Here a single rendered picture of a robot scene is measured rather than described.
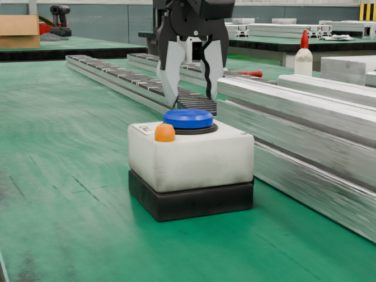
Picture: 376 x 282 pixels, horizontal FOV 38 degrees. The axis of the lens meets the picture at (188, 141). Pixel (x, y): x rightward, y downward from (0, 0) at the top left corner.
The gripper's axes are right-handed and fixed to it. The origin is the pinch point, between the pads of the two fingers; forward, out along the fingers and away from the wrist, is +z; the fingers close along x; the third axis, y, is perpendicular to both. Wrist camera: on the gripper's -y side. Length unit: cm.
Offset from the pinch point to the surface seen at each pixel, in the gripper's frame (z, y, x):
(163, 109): 2.7, 7.2, 2.1
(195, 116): -3.9, -32.7, 13.1
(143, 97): 2.3, 17.9, 1.9
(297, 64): -1.1, 30.5, -36.7
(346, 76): -4.0, -15.4, -13.9
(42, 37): 2, 269, -12
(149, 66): 2, 74, -17
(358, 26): -1, 376, -328
